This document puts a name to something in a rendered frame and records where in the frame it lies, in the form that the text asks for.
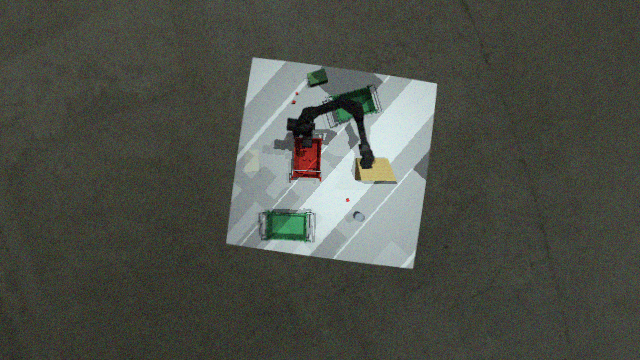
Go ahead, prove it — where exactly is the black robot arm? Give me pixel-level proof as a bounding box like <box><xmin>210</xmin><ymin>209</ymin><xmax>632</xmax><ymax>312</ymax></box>
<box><xmin>286</xmin><ymin>97</ymin><xmax>375</xmax><ymax>169</ymax></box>

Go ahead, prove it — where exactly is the red plastic tray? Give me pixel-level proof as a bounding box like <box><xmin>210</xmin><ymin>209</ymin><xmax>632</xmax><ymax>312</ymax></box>
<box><xmin>291</xmin><ymin>137</ymin><xmax>323</xmax><ymax>182</ymax></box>

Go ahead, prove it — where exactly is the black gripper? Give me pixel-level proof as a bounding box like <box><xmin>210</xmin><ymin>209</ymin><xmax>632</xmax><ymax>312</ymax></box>
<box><xmin>301</xmin><ymin>130</ymin><xmax>313</xmax><ymax>148</ymax></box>

